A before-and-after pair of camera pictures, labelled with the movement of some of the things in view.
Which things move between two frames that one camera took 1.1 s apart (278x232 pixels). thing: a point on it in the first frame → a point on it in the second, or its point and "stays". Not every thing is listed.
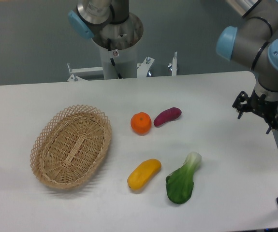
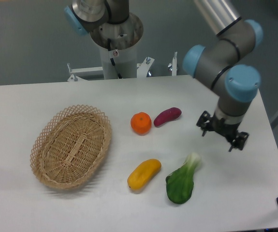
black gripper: [265, 108] → [228, 131]
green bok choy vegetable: [180, 183] stays
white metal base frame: [142, 69] stays
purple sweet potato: [171, 113] stays
